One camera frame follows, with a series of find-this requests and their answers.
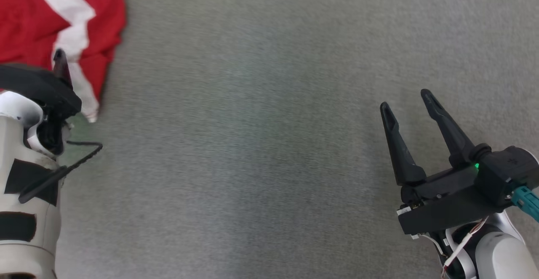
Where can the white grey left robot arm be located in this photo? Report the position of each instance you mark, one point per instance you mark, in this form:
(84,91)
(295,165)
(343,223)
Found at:
(21,228)

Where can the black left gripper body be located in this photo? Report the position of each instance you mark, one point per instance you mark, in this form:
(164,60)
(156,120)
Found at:
(38,83)

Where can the red shorts with white stripe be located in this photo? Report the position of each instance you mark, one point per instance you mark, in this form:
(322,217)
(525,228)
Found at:
(33,22)

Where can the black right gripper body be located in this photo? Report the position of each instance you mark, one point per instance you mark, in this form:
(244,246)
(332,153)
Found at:
(446,199)

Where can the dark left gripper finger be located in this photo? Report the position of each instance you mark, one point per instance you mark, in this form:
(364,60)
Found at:
(61,66)

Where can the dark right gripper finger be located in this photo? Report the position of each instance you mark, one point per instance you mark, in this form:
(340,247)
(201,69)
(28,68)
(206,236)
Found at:
(402,152)
(452,138)

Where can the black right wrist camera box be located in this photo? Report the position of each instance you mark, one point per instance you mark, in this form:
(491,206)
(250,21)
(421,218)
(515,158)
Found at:
(505,171)

